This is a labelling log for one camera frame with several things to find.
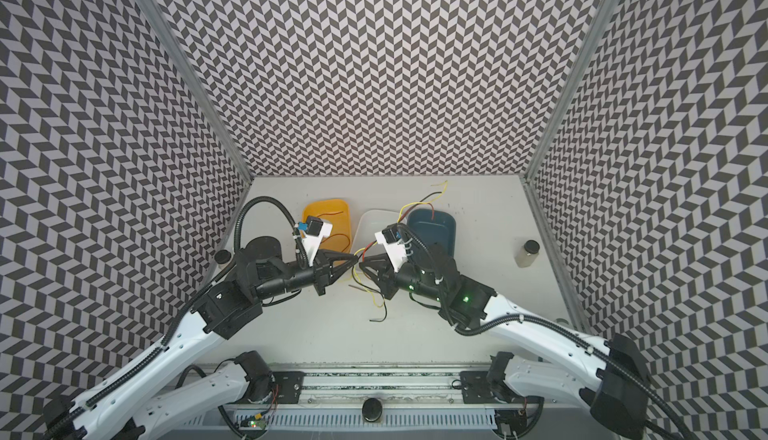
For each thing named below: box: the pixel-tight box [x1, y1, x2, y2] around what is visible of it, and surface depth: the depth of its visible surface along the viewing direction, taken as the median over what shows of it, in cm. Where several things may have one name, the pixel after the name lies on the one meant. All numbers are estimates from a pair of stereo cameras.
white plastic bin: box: [351, 209, 400, 258], surface depth 100 cm
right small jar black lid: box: [514, 239, 540, 268], surface depth 91 cm
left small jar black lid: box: [214, 250, 231, 264], surface depth 86 cm
